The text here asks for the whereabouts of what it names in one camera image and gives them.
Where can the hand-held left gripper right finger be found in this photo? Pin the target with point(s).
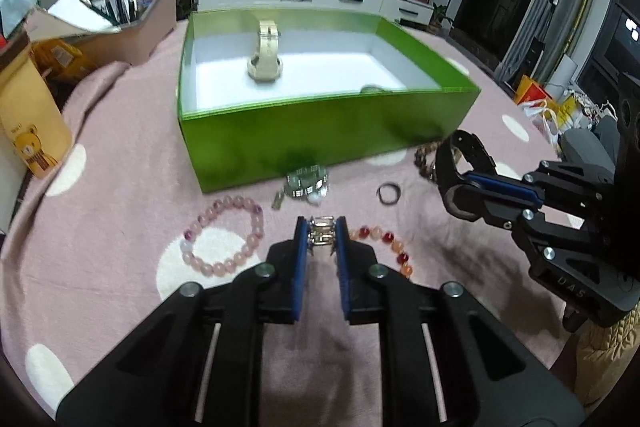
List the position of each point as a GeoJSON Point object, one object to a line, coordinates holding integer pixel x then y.
{"type": "Point", "coordinates": [342, 257]}

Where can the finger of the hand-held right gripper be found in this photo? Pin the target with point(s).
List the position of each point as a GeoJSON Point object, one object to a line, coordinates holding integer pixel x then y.
{"type": "Point", "coordinates": [520, 214]}
{"type": "Point", "coordinates": [505, 187]}

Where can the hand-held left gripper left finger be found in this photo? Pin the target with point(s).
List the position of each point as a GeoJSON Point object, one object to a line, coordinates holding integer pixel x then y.
{"type": "Point", "coordinates": [300, 257]}

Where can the black wristwatch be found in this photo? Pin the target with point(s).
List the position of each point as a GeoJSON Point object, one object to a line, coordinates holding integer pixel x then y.
{"type": "Point", "coordinates": [450, 167]}

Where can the small silver charm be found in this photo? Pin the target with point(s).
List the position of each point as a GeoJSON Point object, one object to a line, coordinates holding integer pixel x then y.
{"type": "Point", "coordinates": [278, 201]}

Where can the green cardboard box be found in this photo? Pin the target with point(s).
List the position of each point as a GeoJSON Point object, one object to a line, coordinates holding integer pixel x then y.
{"type": "Point", "coordinates": [300, 142]}

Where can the person's right forearm knitted sleeve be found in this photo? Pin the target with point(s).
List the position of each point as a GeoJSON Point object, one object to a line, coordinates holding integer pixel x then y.
{"type": "Point", "coordinates": [607, 357]}

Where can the white plastic bag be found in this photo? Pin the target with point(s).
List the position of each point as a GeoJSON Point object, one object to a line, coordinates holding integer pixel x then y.
{"type": "Point", "coordinates": [542, 119]}

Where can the yellow red shopping bag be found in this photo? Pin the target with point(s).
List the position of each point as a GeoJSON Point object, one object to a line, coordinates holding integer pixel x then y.
{"type": "Point", "coordinates": [531, 91]}

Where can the white board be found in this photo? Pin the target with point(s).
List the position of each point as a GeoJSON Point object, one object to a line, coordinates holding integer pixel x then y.
{"type": "Point", "coordinates": [564, 71]}

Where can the black speaker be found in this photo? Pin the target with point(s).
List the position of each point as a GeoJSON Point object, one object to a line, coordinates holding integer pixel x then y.
{"type": "Point", "coordinates": [531, 57]}

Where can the small potted plant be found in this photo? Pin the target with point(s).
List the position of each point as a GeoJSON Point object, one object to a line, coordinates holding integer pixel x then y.
{"type": "Point", "coordinates": [440, 17]}

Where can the cream wristwatch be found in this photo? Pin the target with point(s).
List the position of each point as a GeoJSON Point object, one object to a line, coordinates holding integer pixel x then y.
{"type": "Point", "coordinates": [265, 67]}

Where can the tan storage box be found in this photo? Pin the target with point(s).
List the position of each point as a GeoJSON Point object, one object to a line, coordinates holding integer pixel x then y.
{"type": "Point", "coordinates": [145, 32]}

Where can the yellow bear bag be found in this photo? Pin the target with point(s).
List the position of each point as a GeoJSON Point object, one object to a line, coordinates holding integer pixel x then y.
{"type": "Point", "coordinates": [27, 127]}

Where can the white papers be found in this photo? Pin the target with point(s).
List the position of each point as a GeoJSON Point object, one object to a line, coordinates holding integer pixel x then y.
{"type": "Point", "coordinates": [80, 12]}

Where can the green cloth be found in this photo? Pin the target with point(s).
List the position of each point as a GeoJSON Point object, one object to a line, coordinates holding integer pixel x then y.
{"type": "Point", "coordinates": [17, 4]}

